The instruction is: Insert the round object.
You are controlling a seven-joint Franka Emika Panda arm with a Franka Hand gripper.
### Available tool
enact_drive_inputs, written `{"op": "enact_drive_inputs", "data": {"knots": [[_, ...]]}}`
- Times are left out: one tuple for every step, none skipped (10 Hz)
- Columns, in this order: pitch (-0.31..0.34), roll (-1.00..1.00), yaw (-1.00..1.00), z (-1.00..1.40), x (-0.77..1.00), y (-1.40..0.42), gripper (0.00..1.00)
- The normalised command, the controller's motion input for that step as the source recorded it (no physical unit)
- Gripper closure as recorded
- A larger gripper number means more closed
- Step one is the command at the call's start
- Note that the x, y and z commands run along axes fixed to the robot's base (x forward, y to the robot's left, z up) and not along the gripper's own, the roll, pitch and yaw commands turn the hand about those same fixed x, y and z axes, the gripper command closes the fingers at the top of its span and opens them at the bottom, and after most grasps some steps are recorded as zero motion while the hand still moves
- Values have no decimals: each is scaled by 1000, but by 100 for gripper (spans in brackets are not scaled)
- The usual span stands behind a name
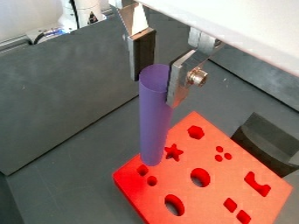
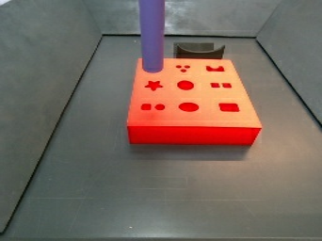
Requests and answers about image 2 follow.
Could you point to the purple round cylinder peg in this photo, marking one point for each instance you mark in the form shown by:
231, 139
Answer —
151, 23

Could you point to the red shape-sorting block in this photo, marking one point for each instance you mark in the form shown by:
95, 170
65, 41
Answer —
192, 103

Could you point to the black curved cradle block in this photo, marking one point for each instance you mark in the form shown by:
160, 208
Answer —
200, 50

